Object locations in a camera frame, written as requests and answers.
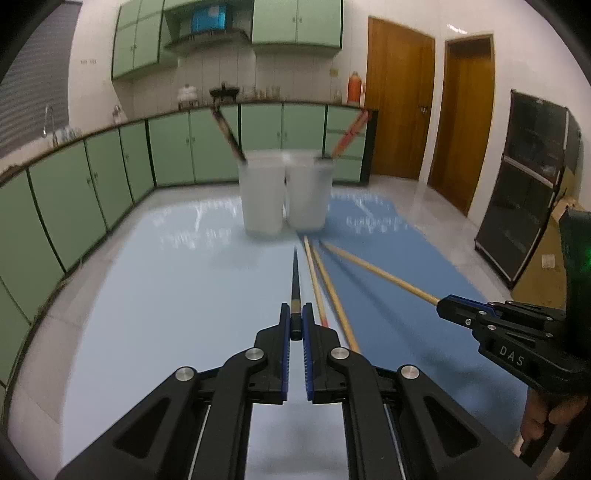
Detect dark blue table mat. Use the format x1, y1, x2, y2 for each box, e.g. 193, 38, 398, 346
295, 191, 532, 416

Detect dark brown chopstick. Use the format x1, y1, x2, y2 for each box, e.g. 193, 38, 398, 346
210, 107, 247, 162

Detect black chopstick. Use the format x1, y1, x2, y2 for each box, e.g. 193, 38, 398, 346
290, 247, 303, 340

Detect green kitchen cabinets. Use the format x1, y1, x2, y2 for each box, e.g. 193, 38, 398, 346
0, 102, 378, 388
112, 0, 345, 80

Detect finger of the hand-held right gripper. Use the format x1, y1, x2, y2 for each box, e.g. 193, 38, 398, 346
468, 316, 557, 344
436, 295, 566, 325

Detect green lower kitchen cabinets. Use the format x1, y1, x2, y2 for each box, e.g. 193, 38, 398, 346
0, 102, 378, 388

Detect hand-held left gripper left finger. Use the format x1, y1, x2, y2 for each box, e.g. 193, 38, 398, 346
55, 302, 293, 480

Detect orange thermos flask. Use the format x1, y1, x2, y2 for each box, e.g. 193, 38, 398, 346
347, 71, 365, 104

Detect white two-compartment utensil holder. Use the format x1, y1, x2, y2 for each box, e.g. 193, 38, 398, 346
238, 152, 334, 236

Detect light blue table mat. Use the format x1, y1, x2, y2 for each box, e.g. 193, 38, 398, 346
7, 191, 347, 480

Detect metal kitchen faucet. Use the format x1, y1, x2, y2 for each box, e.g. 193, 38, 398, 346
42, 105, 58, 147

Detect plain light wooden chopstick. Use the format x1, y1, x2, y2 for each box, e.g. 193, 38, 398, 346
309, 240, 361, 354
318, 241, 441, 306

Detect black glass-door cabinet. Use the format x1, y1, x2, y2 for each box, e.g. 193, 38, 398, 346
475, 89, 583, 289

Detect grey window blind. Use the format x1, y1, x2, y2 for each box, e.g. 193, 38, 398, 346
0, 4, 81, 160

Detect orange red chopstick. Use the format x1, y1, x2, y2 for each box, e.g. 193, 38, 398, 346
330, 110, 372, 160

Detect person's right hand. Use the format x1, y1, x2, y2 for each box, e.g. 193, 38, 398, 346
519, 385, 591, 455

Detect wide brown wooden door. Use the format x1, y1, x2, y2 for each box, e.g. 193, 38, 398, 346
365, 16, 436, 181

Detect black wok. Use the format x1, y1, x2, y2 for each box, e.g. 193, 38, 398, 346
209, 85, 241, 103

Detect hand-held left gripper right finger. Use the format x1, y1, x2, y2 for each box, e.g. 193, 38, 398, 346
301, 302, 539, 480

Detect narrow brown wooden door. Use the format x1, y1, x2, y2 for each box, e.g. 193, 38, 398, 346
427, 33, 496, 217

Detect green upper kitchen cabinets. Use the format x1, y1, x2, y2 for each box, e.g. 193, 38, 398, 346
112, 0, 345, 80

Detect black range hood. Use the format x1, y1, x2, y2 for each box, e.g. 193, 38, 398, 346
164, 28, 252, 54

